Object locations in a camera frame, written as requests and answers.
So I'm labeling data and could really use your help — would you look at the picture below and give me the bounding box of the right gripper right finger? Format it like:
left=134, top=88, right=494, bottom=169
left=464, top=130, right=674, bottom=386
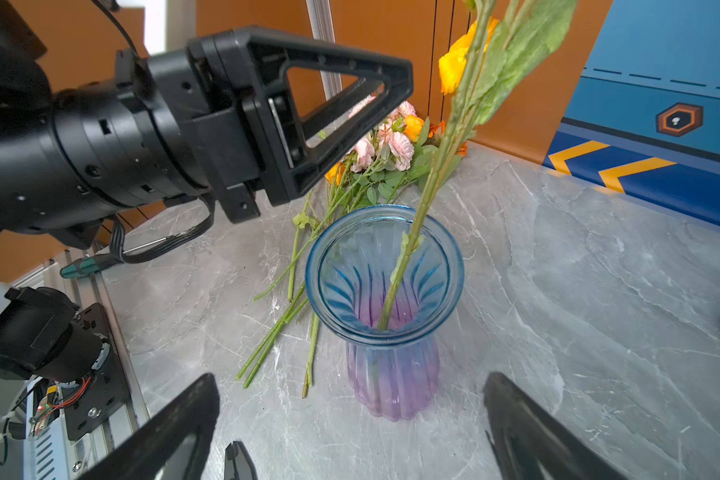
left=483, top=372, right=624, bottom=479

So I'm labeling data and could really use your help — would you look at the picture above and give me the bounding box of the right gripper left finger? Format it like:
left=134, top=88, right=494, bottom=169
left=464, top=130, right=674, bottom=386
left=82, top=373, right=220, bottom=479

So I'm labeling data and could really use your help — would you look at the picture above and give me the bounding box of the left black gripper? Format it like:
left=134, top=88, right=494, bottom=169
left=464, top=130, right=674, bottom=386
left=115, top=27, right=414, bottom=223

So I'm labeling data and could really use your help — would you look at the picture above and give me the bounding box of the blue purple glass vase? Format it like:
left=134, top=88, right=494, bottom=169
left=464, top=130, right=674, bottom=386
left=306, top=205, right=465, bottom=421

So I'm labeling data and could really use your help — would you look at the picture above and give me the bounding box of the yellow poppy flower stem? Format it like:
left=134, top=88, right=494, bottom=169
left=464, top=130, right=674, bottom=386
left=377, top=0, right=578, bottom=331

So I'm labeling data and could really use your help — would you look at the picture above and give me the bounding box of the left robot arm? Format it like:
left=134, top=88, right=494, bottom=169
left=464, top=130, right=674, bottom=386
left=0, top=1, right=414, bottom=249

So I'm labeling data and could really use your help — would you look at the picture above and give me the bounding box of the mixed flower bunch on table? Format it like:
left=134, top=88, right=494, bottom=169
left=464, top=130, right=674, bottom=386
left=236, top=101, right=446, bottom=387

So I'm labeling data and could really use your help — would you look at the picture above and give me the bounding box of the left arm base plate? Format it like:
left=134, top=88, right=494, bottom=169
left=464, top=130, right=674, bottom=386
left=32, top=303, right=130, bottom=441

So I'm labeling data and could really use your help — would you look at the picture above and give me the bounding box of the left aluminium corner post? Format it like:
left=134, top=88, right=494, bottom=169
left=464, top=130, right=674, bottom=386
left=305, top=0, right=344, bottom=100

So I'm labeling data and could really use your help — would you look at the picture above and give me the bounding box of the aluminium front rail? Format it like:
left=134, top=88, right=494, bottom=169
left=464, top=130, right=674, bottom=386
left=15, top=249, right=150, bottom=479

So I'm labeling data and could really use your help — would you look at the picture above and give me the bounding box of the green handled screwdriver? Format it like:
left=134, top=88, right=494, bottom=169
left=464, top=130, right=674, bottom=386
left=59, top=236, right=169, bottom=280

